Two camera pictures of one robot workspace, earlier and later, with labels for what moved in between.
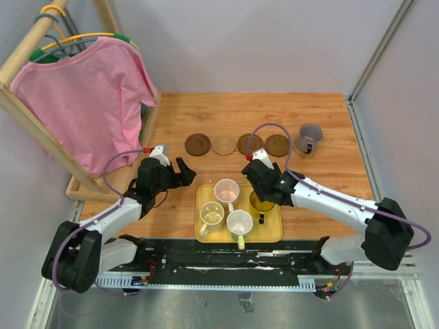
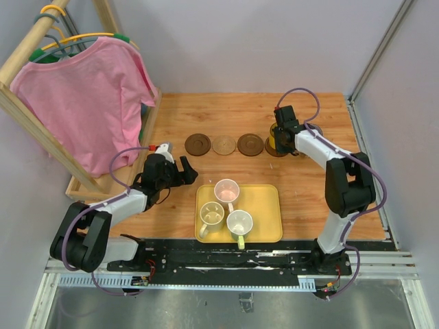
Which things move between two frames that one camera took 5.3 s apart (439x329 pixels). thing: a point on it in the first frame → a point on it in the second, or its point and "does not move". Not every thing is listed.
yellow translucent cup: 262,206 → 271,138
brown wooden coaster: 257,142 does not move
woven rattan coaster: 223,145 does not move
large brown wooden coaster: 197,144 does not move
